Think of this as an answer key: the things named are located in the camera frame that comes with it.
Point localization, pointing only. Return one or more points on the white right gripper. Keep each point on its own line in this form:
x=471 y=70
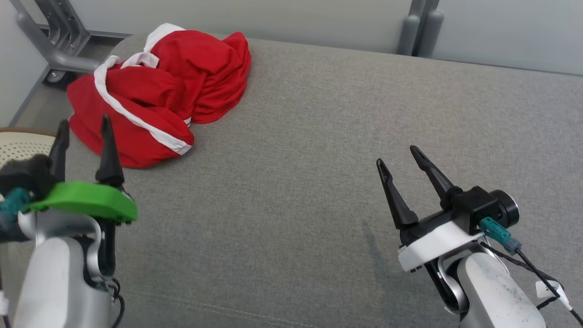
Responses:
x=432 y=246

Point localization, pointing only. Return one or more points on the teal left camera connector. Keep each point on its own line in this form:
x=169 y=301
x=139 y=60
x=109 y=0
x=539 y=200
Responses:
x=16 y=202

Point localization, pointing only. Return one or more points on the red shorts with white stripe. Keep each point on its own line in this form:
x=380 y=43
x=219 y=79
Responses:
x=136 y=136

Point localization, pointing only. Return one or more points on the cream perforated laundry basket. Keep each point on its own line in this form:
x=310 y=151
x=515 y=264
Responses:
x=23 y=146

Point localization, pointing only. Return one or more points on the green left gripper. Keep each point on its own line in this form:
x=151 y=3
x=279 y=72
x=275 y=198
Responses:
x=86 y=200

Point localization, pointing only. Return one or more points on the grey metal support frame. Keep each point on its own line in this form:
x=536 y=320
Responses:
x=59 y=57

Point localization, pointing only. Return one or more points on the grey partition post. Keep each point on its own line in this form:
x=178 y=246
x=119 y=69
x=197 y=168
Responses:
x=408 y=36
x=432 y=32

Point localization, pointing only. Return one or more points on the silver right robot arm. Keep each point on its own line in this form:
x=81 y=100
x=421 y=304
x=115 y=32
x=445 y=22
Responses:
x=496 y=296

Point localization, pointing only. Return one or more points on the teal right camera connector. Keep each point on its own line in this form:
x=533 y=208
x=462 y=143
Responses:
x=494 y=230

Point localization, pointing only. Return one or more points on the teal camera connector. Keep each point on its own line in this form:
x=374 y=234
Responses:
x=494 y=230
x=16 y=202

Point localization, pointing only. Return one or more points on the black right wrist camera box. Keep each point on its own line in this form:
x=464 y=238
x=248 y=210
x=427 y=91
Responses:
x=478 y=205

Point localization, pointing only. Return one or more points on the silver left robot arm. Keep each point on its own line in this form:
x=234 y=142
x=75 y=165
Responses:
x=50 y=282

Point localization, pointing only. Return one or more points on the black caster wheel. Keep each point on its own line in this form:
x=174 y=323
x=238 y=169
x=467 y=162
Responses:
x=63 y=79

